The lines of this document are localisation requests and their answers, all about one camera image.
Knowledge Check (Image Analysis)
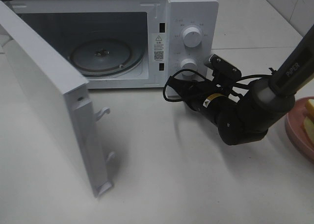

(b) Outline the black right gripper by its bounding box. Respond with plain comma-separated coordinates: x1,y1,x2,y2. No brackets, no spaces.
166,77,236,123

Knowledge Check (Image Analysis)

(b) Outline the pink round plate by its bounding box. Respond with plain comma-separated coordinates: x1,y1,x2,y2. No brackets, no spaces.
285,96,314,162

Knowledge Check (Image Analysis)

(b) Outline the white bread sandwich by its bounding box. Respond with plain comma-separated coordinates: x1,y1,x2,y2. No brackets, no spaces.
303,99,314,144

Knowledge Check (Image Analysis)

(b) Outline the white microwave door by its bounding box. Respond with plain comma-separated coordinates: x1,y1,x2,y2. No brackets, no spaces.
0,2,113,197

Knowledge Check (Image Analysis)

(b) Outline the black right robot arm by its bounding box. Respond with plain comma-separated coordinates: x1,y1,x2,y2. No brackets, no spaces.
165,29,314,146

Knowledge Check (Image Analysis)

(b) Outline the white lower microwave knob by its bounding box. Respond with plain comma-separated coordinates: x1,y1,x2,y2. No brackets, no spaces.
181,58,198,77

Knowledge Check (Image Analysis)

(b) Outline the white microwave knob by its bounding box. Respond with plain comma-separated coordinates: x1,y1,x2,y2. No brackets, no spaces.
182,25,203,48
181,58,198,77

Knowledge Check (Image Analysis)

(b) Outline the white upper microwave knob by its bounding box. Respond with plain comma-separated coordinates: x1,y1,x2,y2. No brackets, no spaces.
182,25,203,48

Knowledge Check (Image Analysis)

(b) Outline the white microwave oven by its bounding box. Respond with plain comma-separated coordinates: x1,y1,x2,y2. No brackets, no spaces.
0,0,218,89

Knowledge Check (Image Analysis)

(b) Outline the glass microwave turntable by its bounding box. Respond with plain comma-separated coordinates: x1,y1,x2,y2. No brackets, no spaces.
69,38,145,77

